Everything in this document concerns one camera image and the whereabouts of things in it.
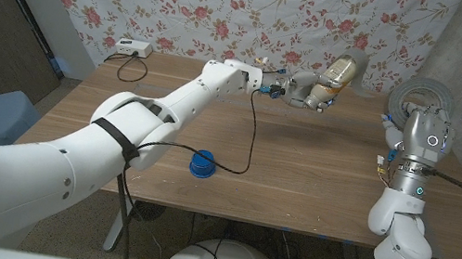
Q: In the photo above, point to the blue plastic cup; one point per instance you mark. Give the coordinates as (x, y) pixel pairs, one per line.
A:
(202, 164)

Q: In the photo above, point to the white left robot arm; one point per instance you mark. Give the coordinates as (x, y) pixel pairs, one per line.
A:
(39, 182)

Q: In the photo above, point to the black round fan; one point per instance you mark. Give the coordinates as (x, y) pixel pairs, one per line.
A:
(149, 211)

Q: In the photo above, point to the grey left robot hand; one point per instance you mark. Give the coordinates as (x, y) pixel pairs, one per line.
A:
(296, 92)

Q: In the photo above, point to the beige bottle with silver cap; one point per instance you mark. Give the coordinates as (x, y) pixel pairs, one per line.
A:
(339, 72)

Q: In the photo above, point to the grey duct tape roll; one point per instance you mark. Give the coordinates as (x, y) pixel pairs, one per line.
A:
(402, 90)

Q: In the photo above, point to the white power adapter box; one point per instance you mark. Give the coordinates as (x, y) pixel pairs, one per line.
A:
(132, 47)

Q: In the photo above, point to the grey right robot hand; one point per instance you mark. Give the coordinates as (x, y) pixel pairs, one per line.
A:
(423, 133)

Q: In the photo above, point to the floral backdrop cloth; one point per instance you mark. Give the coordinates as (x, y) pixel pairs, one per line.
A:
(187, 0)

